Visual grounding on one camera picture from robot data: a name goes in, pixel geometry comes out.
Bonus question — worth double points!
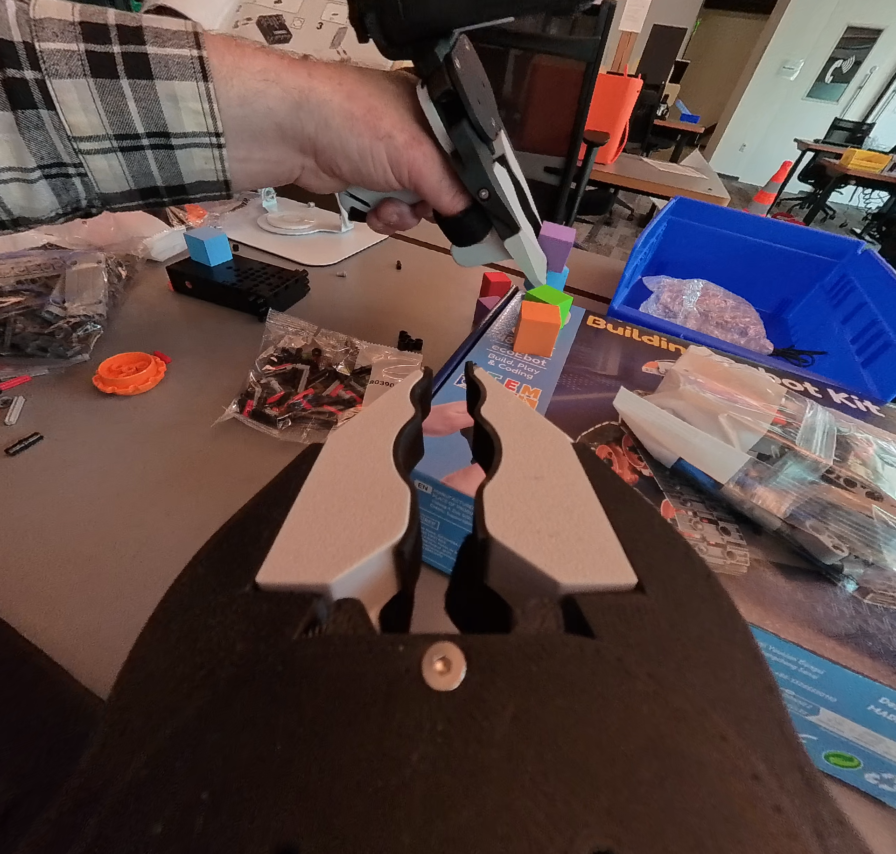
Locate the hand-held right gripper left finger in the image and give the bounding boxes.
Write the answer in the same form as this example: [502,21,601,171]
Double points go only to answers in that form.
[254,368,435,636]

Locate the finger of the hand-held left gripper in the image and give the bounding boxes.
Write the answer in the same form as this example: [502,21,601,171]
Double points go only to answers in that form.
[450,233,543,286]
[490,150,550,288]

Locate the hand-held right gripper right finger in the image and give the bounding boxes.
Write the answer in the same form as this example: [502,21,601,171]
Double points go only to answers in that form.
[444,362,639,636]

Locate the green foam cube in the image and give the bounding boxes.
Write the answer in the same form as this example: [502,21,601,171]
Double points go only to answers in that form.
[524,284,575,326]

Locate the orange foam cube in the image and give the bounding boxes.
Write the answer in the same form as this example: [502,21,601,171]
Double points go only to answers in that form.
[513,301,563,356]

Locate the person's left forearm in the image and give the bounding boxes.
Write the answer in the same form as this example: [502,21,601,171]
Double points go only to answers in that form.
[0,0,295,233]

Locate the grey desk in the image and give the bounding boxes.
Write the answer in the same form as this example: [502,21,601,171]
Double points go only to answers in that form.
[0,189,896,854]

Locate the person's left hand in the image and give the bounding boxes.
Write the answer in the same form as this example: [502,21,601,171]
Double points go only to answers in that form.
[280,56,473,236]

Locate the blue robot kit box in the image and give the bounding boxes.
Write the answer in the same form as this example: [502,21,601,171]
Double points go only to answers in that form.
[409,287,896,809]

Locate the black office chair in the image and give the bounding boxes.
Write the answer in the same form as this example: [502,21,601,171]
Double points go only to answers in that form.
[462,0,620,235]

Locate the clear bag black red parts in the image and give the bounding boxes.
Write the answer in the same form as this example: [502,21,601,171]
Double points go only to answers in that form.
[213,310,424,445]

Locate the wooden side table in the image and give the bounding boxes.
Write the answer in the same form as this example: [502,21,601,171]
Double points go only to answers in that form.
[587,150,732,211]

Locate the white stand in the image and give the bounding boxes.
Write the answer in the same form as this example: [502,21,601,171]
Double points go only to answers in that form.
[223,187,389,268]

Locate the clear bag of white parts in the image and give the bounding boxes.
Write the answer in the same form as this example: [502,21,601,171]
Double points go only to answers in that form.
[612,346,896,606]

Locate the bubble wrap packet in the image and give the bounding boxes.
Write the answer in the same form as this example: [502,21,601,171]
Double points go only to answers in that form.
[638,276,776,356]

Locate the black perforated brick plate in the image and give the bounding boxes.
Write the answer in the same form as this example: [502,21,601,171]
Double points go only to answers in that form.
[166,255,311,321]

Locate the orange traffic cone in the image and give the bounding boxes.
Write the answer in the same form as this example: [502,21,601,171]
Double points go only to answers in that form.
[749,159,795,219]

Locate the orange gear wheel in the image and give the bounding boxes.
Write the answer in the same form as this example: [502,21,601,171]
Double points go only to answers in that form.
[92,351,169,397]

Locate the blue storage bin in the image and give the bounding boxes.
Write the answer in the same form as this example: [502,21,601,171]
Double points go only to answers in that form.
[608,197,896,404]

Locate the large clear bag grey parts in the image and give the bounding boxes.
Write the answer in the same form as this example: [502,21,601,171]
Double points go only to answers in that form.
[0,210,172,365]

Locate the dark framed wall sign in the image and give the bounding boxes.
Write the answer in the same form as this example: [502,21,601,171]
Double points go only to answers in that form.
[805,25,884,106]

